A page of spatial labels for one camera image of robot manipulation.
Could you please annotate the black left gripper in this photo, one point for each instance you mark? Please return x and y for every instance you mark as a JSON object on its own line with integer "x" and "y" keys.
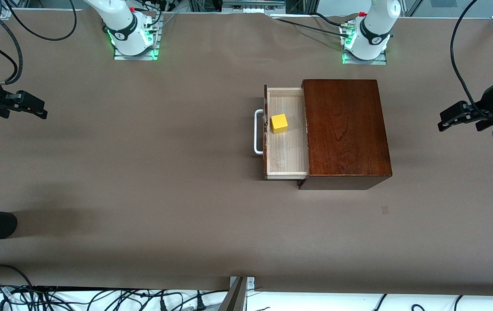
{"x": 488, "y": 102}

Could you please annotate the yellow cube block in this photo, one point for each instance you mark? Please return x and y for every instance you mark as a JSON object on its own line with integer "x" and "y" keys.
{"x": 279, "y": 124}

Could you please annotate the dark wooden cabinet box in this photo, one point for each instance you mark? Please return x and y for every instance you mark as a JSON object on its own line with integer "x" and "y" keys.
{"x": 345, "y": 129}

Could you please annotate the black power plug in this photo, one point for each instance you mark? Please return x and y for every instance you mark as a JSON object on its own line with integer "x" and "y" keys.
{"x": 201, "y": 304}

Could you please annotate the brown paper table cover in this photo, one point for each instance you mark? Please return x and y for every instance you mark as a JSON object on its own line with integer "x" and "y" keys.
{"x": 186, "y": 224}

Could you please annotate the aluminium profile bar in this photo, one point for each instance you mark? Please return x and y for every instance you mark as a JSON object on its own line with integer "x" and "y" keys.
{"x": 234, "y": 298}

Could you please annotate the metal base plate right arm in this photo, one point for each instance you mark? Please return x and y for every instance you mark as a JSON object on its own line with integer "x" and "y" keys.
{"x": 136, "y": 57}

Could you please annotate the silver crossbar with sockets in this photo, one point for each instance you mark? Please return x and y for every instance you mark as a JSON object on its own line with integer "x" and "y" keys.
{"x": 252, "y": 4}

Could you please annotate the metal base plate left arm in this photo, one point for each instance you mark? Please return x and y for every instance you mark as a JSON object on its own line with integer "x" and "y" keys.
{"x": 365, "y": 61}

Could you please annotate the silver corner bracket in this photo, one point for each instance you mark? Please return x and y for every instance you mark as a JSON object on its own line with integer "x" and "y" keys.
{"x": 251, "y": 283}

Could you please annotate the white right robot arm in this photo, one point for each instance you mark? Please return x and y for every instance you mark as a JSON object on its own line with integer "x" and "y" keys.
{"x": 121, "y": 21}

